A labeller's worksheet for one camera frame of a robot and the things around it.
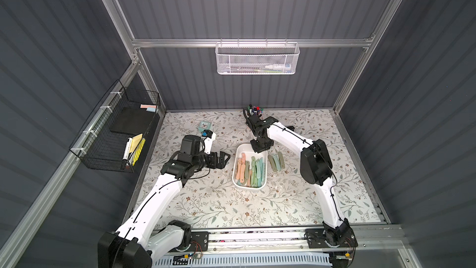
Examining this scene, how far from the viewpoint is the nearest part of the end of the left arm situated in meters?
0.69

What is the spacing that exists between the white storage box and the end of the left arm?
0.19m

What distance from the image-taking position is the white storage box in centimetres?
88
